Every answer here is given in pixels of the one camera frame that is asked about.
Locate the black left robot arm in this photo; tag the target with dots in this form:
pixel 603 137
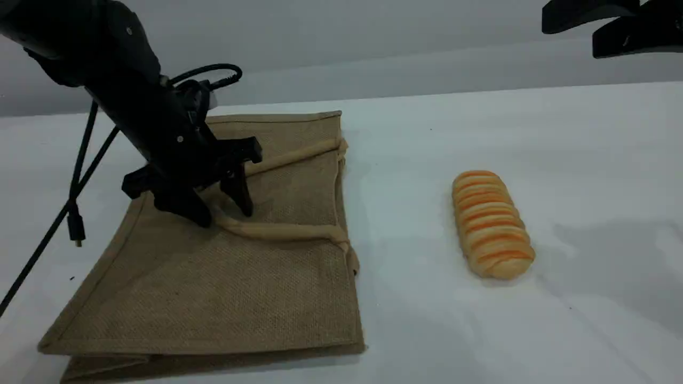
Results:
pixel 106 42

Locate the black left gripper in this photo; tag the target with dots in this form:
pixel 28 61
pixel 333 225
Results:
pixel 165 144

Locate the long striped bread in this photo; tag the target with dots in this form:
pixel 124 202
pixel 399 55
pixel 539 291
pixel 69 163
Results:
pixel 491 224

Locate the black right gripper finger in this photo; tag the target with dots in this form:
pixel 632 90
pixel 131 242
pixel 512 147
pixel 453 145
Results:
pixel 581 13
pixel 645 34

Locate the brown jute bag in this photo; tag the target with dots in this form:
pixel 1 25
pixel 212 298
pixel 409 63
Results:
pixel 240 288

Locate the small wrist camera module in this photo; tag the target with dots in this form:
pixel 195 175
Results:
pixel 198 104

